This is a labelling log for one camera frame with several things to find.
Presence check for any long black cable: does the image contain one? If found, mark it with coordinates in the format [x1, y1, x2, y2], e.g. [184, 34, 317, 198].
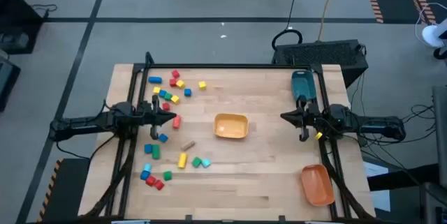
[271, 0, 304, 52]

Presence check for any dark grey bin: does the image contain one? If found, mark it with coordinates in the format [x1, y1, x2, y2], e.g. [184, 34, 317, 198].
[291, 70, 318, 103]

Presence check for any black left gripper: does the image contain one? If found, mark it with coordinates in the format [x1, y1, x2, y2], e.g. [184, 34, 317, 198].
[139, 94, 177, 141]

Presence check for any orange plastic bin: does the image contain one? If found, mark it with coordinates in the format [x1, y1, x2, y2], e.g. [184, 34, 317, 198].
[300, 164, 336, 207]

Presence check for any black equipment cart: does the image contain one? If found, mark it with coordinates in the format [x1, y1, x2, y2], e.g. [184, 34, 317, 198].
[0, 56, 21, 112]

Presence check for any black floor beam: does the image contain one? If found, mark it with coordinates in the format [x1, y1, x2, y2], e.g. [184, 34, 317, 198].
[366, 163, 441, 192]

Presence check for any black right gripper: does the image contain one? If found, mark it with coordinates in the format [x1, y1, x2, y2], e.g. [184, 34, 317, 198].
[280, 98, 324, 143]

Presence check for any grey cabinet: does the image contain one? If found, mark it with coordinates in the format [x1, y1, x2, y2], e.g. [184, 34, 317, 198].
[432, 84, 447, 190]

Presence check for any white round device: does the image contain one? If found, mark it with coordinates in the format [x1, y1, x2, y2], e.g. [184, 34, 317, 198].
[421, 17, 447, 49]

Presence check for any white paper sheet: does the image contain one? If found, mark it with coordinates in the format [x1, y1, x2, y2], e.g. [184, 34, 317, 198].
[362, 160, 391, 213]

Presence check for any long yellow cable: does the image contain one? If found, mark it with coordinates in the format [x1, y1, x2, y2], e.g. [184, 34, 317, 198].
[316, 0, 342, 42]

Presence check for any yellow plastic bin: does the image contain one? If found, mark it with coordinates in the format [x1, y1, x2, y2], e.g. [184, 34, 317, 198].
[213, 112, 249, 140]

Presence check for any black aluminium table frame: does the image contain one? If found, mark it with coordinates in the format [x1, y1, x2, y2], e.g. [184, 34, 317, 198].
[83, 51, 376, 222]

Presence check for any black cabinet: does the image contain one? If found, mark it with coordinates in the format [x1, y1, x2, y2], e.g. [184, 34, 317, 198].
[0, 0, 45, 56]

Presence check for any black mesh computer case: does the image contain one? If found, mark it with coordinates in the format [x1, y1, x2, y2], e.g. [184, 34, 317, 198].
[271, 39, 369, 89]

